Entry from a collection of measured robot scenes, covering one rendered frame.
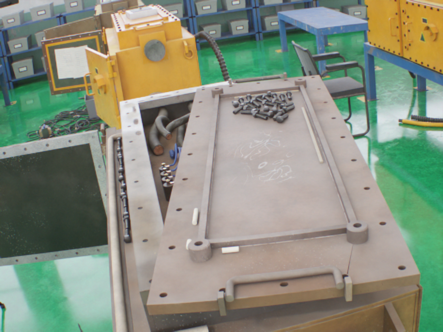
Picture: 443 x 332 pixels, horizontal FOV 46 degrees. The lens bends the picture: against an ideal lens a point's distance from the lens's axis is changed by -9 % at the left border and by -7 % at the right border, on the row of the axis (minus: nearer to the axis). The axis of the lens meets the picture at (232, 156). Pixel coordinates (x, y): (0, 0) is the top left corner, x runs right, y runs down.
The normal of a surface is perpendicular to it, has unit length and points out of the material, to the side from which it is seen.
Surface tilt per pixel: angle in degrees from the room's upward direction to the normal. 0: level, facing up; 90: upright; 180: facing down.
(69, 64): 90
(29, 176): 90
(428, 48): 90
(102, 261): 0
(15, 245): 90
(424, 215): 0
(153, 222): 0
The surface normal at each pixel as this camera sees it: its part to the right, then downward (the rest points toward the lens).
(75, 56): -0.07, 0.40
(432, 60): -0.96, 0.20
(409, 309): 0.21, 0.35
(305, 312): -0.12, -0.92
